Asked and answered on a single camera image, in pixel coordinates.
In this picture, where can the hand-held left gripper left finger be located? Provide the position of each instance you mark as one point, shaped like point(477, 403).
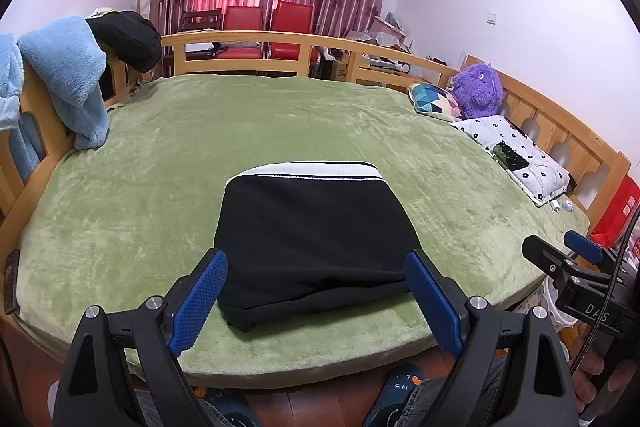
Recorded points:
point(200, 302)

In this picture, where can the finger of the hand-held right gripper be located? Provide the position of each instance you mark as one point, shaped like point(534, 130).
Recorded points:
point(582, 246)
point(547, 259)

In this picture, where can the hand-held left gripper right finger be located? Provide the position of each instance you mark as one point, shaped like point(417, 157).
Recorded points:
point(432, 302)

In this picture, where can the black pants with white stripe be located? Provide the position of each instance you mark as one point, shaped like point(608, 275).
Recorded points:
point(310, 232)

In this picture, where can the person's right hand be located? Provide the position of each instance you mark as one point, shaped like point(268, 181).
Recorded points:
point(590, 377)

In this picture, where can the red bag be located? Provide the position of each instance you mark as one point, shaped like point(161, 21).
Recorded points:
point(620, 207)

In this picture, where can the dark blue slipper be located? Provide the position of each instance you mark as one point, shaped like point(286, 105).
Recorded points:
point(395, 387)
point(230, 412)

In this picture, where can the black phone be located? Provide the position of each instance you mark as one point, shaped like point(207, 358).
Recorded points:
point(512, 157)

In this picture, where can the green fleece blanket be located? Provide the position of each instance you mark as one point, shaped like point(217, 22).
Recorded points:
point(150, 187)

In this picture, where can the white floral pillow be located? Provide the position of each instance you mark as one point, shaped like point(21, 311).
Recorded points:
point(480, 129)

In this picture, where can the purple plush toy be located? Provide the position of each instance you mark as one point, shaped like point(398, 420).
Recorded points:
point(477, 89)

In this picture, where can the geometric patterned pillow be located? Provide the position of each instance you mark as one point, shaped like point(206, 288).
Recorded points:
point(432, 99)

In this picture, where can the light blue fleece blanket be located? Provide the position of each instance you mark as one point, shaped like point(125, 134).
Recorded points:
point(65, 72)

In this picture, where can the pile of papers and boxes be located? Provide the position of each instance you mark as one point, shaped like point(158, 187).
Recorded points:
point(385, 32)

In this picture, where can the black garment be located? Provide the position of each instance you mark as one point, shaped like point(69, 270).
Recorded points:
point(127, 37)

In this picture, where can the dark wooden chair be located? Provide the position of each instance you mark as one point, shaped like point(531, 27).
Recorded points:
point(200, 19)

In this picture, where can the red chair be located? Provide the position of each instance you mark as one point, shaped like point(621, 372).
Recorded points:
point(292, 19)
point(242, 18)

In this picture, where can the white wall switch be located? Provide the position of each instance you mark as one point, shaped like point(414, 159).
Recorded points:
point(491, 18)

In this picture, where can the wooden bed frame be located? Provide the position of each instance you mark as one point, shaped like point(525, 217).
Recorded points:
point(178, 57)

